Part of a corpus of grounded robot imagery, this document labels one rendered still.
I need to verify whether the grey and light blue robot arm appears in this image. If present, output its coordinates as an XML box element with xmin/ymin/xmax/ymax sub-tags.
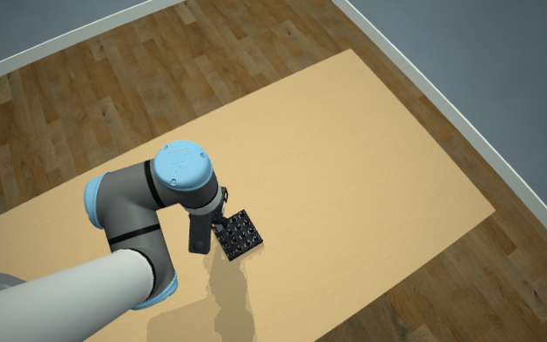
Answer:
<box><xmin>0</xmin><ymin>140</ymin><xmax>222</xmax><ymax>342</ymax></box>

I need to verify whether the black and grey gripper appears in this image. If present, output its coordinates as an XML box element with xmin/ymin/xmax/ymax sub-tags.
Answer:
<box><xmin>211</xmin><ymin>186</ymin><xmax>229</xmax><ymax>232</ymax></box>

